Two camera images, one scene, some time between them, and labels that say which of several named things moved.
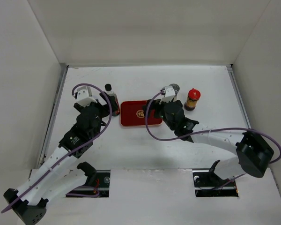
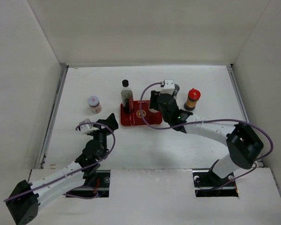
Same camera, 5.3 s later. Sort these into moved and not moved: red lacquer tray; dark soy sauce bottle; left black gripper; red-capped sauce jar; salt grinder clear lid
Moved: dark soy sauce bottle; left black gripper
Not moved: salt grinder clear lid; red-capped sauce jar; red lacquer tray
